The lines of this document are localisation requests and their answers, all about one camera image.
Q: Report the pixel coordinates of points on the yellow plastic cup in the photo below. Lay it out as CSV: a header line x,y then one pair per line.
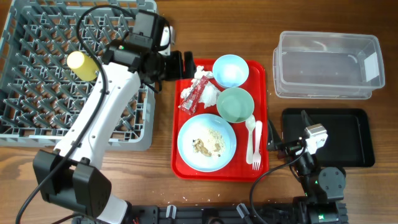
x,y
82,65

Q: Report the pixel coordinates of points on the red plastic tray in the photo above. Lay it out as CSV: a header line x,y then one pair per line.
x,y
235,169

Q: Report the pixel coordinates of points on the white plastic fork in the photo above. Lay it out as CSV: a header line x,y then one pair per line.
x,y
256,160

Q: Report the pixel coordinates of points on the red snack wrapper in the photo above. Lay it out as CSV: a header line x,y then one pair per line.
x,y
189,104

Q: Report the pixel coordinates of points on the white napkin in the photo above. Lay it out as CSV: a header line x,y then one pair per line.
x,y
210,94

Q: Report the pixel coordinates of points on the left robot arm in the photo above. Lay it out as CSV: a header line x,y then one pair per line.
x,y
70,176

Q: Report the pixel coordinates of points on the clear plastic bin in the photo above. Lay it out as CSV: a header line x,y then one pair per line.
x,y
327,65

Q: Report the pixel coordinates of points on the light blue plate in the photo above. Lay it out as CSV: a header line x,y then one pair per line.
x,y
197,161

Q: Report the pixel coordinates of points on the light blue bowl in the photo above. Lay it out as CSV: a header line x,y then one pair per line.
x,y
230,71

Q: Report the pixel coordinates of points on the grey dishwasher rack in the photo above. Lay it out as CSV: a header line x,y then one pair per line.
x,y
40,96

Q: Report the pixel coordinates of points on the white plastic spoon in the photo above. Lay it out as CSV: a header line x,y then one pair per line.
x,y
250,124

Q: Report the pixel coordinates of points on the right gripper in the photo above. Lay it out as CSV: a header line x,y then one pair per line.
x,y
274,142

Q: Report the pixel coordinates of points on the black tray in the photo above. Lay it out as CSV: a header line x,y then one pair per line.
x,y
349,142

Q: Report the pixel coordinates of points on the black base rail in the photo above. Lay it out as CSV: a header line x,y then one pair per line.
x,y
199,214

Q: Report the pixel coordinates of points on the food scraps on plate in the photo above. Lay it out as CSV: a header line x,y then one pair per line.
x,y
209,143

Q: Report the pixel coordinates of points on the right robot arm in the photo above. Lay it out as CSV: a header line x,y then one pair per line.
x,y
323,187

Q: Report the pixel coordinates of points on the green bowl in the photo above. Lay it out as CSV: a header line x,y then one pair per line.
x,y
235,105

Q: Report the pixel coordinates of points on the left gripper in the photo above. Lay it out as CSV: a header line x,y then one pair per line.
x,y
178,71

